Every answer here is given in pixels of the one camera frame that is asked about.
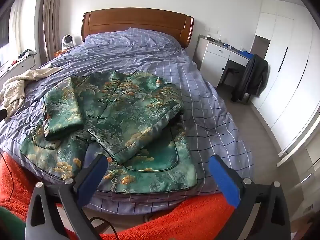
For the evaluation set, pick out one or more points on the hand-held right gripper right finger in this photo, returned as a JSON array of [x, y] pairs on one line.
[[222, 180]]

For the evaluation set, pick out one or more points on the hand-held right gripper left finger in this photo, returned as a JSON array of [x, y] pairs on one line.
[[96, 172]]

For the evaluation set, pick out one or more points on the green printed satin jacket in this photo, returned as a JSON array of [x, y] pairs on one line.
[[125, 110]]

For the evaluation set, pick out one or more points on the person's left forearm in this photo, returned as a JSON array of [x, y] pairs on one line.
[[10, 225]]

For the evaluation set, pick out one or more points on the pile of small clothes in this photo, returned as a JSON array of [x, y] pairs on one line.
[[26, 53]]

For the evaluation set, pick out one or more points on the orange fleece blanket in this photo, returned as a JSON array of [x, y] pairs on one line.
[[175, 220]]

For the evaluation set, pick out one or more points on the blue striped bed sheet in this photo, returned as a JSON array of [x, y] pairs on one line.
[[200, 100]]

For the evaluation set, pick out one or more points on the black chair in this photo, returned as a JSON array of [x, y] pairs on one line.
[[228, 71]]

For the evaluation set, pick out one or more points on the white wardrobe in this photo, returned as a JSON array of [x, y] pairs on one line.
[[287, 80]]

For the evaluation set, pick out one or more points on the cream fleece garment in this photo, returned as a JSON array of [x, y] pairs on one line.
[[15, 85]]

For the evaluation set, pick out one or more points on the white desk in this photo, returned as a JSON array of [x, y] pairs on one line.
[[212, 60]]

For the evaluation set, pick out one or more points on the wooden bedside table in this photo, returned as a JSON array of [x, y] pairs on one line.
[[60, 52]]

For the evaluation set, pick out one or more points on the blue cloth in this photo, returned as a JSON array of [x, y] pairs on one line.
[[245, 54]]

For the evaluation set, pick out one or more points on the white drawer cabinet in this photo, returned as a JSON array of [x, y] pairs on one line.
[[25, 65]]

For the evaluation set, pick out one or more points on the white round fan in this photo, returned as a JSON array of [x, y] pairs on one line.
[[67, 42]]

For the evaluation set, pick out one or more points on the wooden headboard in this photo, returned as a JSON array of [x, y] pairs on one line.
[[137, 22]]

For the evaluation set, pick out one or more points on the beige curtain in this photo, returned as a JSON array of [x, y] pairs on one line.
[[52, 17]]

